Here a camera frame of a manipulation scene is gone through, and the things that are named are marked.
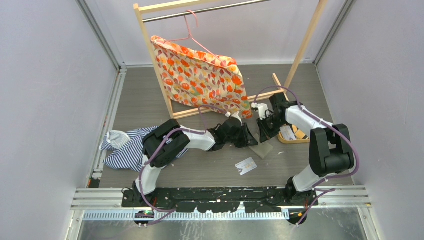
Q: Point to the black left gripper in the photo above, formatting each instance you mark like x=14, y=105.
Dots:
x=247, y=139

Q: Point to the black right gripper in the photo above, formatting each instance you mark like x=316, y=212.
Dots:
x=266, y=134

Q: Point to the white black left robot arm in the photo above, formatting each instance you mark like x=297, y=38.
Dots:
x=162, y=145

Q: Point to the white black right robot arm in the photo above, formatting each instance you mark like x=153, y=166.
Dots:
x=329, y=150

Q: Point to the gold card in tray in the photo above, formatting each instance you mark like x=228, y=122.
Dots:
x=300, y=135

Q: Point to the tan oval tray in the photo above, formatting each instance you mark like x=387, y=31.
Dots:
x=294, y=128

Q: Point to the orange floral garment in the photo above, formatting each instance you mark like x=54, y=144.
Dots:
x=198, y=76

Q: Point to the blue white striped shirt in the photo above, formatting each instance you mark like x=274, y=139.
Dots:
x=130, y=155

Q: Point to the wooden clothes rack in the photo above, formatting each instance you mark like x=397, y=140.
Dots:
x=140, y=11

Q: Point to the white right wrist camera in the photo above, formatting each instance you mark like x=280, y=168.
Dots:
x=261, y=109

